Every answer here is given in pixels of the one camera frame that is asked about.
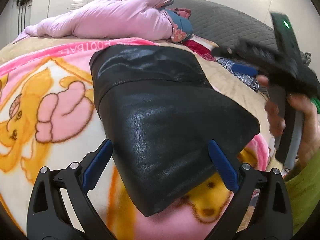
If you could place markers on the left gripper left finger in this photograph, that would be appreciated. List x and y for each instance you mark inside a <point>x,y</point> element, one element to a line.
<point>47,215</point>

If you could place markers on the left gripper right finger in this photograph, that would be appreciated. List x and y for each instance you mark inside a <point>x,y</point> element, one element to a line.
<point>272,216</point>

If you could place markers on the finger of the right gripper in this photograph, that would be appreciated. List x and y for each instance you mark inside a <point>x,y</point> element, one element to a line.
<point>245,69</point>

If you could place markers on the black leather jacket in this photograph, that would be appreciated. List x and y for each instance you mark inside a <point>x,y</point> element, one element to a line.
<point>170,129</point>

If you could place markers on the green sleeved right forearm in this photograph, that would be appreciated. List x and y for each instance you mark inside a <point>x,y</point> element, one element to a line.
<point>303,190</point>

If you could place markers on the person's right hand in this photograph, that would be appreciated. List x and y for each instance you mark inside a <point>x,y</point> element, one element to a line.
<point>294,123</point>

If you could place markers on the beige bed cover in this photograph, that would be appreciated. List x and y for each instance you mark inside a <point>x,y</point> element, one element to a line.
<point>237,84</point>

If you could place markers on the red and cream blanket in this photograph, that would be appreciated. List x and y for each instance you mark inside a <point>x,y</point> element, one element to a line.
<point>201,46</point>

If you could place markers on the blue floral garment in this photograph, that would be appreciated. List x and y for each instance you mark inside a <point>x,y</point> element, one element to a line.
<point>182,28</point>

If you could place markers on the pink cartoon fleece blanket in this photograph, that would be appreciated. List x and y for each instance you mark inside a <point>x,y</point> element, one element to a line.
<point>48,119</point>

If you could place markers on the light pink padded coat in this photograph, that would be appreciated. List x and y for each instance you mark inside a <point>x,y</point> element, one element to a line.
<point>100,19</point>

